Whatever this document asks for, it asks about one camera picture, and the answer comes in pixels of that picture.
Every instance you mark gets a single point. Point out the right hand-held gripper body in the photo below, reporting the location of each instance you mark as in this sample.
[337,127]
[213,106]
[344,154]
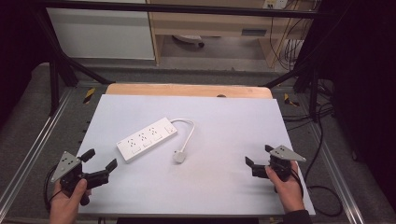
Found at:
[281,163]

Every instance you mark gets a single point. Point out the white power strip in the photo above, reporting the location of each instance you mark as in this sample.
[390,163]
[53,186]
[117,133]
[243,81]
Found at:
[146,139]

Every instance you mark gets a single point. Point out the white cabinet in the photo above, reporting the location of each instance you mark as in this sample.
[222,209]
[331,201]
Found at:
[99,34]

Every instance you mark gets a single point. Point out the white table board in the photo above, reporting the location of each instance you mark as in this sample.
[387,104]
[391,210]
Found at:
[218,174]

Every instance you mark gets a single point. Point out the black metal frame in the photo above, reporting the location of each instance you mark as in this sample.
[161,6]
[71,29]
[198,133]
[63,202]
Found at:
[54,84]

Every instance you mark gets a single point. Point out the light wooden desk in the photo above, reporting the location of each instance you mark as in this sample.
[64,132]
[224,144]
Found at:
[202,23]

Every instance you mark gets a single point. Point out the wooden table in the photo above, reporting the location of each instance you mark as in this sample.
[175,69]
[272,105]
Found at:
[186,90]

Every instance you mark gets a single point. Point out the yellow black tape strip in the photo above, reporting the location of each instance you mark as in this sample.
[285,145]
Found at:
[89,95]
[290,100]

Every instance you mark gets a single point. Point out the person's left hand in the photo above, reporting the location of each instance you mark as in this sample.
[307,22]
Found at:
[66,207]

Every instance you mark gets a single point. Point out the person's right hand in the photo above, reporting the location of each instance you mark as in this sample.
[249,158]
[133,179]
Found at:
[289,193]

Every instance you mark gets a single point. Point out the white power plug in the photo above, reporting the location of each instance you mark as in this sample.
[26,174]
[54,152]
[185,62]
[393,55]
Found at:
[179,156]

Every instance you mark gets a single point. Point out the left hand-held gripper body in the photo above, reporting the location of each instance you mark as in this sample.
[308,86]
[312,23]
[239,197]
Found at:
[69,169]

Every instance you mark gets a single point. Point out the white wall socket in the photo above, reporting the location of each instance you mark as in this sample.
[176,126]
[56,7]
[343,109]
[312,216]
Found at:
[275,3]

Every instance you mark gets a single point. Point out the aluminium rail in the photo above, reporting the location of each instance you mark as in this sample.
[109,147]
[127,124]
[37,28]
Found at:
[34,146]
[339,180]

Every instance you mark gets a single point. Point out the office chair base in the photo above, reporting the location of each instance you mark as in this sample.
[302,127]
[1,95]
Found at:
[190,39]

